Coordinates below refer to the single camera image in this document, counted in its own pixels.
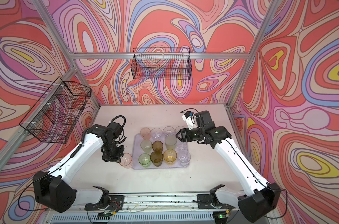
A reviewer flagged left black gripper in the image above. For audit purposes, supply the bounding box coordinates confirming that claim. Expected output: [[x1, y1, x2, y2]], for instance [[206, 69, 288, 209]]
[[102, 141, 126, 161]]

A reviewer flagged small clear glass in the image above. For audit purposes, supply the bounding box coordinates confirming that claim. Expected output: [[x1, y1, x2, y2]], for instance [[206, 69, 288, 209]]
[[177, 143, 188, 151]]

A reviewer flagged pale green glass front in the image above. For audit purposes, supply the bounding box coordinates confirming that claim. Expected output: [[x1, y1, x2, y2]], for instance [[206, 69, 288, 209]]
[[165, 135, 178, 150]]

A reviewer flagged yellow glass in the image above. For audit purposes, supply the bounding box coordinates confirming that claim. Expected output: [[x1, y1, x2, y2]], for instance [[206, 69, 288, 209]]
[[164, 149, 177, 165]]

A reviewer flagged dark olive glass back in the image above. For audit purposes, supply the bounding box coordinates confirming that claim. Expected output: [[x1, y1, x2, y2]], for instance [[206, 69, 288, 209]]
[[152, 141, 164, 152]]

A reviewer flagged dark olive glass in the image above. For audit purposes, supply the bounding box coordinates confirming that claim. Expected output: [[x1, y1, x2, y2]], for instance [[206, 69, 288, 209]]
[[152, 141, 164, 152], [150, 151, 163, 167]]

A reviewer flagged dark olive glass front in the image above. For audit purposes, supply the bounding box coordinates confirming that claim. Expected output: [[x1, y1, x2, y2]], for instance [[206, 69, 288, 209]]
[[150, 151, 163, 167]]

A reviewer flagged light green glass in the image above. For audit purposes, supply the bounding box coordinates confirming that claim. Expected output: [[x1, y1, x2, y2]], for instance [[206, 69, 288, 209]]
[[140, 140, 152, 153]]

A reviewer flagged peach pink glass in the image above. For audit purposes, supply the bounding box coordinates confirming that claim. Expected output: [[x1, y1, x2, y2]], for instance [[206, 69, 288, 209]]
[[140, 127, 151, 140]]

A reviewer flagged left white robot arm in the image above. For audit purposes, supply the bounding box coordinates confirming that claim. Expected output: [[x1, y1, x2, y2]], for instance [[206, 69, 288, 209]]
[[33, 121, 124, 213]]

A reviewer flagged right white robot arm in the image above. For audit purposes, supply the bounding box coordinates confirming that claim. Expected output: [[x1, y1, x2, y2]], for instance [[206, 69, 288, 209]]
[[176, 108, 283, 223]]

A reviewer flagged lavender plastic tray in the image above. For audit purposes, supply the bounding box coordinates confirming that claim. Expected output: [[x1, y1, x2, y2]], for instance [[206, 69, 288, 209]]
[[132, 134, 190, 170]]

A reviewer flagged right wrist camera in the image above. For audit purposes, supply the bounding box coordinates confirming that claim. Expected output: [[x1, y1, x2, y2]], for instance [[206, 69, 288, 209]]
[[182, 111, 197, 130]]

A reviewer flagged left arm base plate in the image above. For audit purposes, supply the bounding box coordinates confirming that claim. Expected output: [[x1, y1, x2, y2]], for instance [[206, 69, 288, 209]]
[[84, 195, 125, 211]]

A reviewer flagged aluminium front rail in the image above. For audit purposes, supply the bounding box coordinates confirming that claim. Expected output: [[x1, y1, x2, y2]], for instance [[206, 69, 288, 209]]
[[109, 192, 227, 211]]

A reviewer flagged black wire basket left wall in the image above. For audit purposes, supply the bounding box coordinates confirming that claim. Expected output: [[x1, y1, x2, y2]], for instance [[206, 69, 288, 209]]
[[19, 77, 92, 144]]

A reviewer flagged black wire basket wall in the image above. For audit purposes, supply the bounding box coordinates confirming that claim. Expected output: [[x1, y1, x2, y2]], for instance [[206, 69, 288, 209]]
[[19, 77, 92, 144], [131, 47, 192, 80]]

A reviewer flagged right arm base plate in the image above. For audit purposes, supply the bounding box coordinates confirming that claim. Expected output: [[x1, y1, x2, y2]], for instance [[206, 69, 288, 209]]
[[193, 194, 234, 211]]

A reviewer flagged black wire basket back wall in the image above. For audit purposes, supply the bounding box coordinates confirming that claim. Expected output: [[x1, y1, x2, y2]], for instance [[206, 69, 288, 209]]
[[131, 47, 192, 80]]

